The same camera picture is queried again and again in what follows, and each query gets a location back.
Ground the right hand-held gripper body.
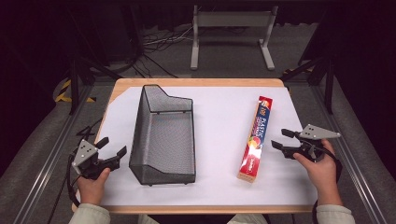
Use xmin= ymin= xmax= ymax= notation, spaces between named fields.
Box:
xmin=279 ymin=123 xmax=342 ymax=163

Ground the black tripod stand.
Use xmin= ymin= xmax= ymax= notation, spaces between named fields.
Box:
xmin=279 ymin=18 xmax=339 ymax=116
xmin=64 ymin=6 xmax=125 ymax=117

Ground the red plastic wrap box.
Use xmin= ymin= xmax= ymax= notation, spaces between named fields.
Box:
xmin=236 ymin=95 xmax=274 ymax=184

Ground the yellow black hazard tape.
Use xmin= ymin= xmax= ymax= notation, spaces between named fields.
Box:
xmin=54 ymin=78 xmax=97 ymax=104

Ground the person's right hand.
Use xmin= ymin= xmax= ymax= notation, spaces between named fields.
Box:
xmin=292 ymin=138 xmax=344 ymax=207

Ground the bundle of floor cables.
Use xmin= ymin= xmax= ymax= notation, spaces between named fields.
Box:
xmin=106 ymin=24 xmax=250 ymax=79

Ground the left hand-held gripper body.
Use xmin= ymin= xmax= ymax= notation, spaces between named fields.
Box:
xmin=71 ymin=138 xmax=121 ymax=181

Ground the aluminium floor rail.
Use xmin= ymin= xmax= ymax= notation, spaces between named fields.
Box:
xmin=311 ymin=83 xmax=390 ymax=224
xmin=11 ymin=81 xmax=94 ymax=224

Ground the white paper table cover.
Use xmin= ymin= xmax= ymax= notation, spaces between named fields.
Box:
xmin=79 ymin=85 xmax=319 ymax=207

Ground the white metal stand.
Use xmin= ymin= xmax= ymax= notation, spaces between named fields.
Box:
xmin=190 ymin=4 xmax=279 ymax=72

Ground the black wire mesh basket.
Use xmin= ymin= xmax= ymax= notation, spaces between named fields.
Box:
xmin=128 ymin=84 xmax=197 ymax=187

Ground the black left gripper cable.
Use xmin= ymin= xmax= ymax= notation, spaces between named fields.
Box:
xmin=65 ymin=148 xmax=82 ymax=209

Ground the person's left hand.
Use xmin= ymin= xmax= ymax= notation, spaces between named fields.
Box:
xmin=76 ymin=167 xmax=111 ymax=206

